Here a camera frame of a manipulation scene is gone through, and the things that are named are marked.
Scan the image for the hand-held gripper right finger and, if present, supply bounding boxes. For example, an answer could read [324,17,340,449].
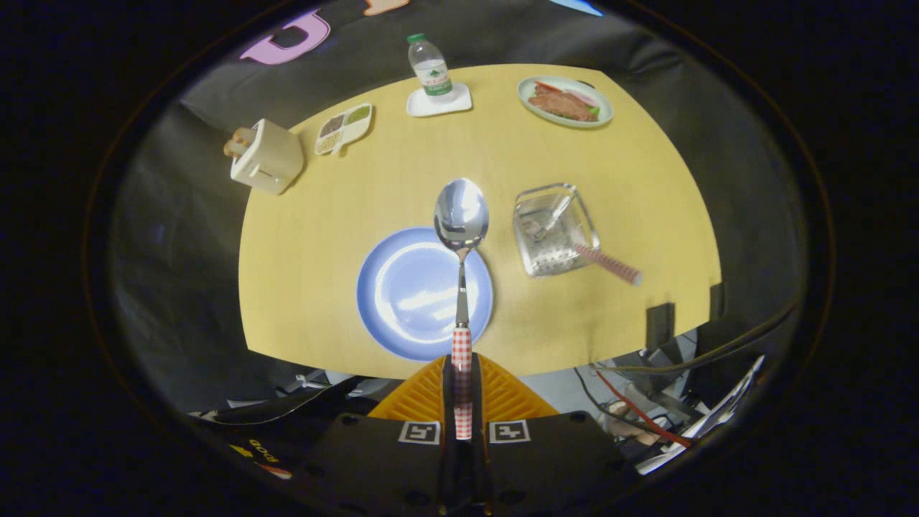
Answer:
[463,352,625,514]

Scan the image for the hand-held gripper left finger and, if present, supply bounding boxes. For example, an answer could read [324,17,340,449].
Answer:
[302,353,464,514]

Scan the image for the spoon with red checked handle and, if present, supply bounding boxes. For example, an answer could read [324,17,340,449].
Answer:
[433,178,491,441]

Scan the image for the fork with red checked handle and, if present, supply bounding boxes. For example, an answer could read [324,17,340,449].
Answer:
[522,208,644,287]

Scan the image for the blue plate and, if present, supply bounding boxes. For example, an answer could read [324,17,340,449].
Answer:
[356,227,495,362]

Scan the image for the white papers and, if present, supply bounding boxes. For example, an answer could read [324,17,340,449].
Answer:
[635,355,765,475]

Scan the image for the white divided condiment dish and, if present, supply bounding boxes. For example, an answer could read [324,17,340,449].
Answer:
[314,103,374,157]

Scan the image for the white square coaster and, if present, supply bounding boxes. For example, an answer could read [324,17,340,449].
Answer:
[406,83,473,118]

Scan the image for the cream toaster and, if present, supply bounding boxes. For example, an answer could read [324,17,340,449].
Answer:
[230,118,305,196]

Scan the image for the black backdrop cloth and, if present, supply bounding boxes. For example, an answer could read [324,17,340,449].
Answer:
[115,0,801,414]

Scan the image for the brown steak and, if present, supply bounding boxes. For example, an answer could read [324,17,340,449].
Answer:
[528,85,595,121]

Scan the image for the pale green plate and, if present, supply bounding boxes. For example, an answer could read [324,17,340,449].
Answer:
[517,75,614,129]

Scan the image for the clear water bottle green cap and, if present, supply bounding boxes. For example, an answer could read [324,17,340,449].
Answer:
[406,33,454,98]

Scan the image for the metal wire basket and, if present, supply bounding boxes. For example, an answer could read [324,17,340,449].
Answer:
[513,183,601,278]

